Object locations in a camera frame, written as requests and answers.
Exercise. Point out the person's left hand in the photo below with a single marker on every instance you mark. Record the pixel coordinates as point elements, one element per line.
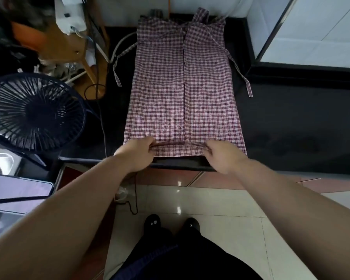
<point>137,156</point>

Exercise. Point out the person's right hand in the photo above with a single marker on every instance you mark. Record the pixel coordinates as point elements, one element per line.
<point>226,157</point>

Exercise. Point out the person's right fingers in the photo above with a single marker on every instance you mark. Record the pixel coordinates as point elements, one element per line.
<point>210,147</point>

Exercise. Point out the person's left fingers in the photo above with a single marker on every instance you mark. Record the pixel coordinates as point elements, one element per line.
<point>149,142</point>

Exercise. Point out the red plaid cloth apron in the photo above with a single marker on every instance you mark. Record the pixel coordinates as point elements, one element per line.
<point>185,93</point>

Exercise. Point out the person's right forearm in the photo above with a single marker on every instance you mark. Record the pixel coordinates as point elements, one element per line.
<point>303,221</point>

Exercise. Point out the person's left forearm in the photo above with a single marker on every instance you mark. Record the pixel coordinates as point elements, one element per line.
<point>55,224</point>

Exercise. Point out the black table mat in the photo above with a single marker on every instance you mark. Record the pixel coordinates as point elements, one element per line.
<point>280,122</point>

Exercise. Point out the person's black right shoe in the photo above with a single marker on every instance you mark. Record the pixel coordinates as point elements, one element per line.
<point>190,225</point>

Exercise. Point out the person's black shoe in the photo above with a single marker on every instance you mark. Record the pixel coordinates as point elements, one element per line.
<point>152,223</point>
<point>190,225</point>

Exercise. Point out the person's black left shoe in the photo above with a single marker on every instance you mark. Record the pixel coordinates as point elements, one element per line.
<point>152,223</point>

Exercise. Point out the person's black trousers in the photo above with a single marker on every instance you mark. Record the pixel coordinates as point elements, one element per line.
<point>186,256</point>

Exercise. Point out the black electric fan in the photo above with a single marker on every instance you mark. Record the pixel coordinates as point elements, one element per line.
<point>35,112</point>

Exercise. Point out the wooden stool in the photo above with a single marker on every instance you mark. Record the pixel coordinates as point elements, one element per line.
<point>67,52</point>

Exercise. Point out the smartphone with dark screen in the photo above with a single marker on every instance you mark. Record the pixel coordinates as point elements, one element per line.
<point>17,191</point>

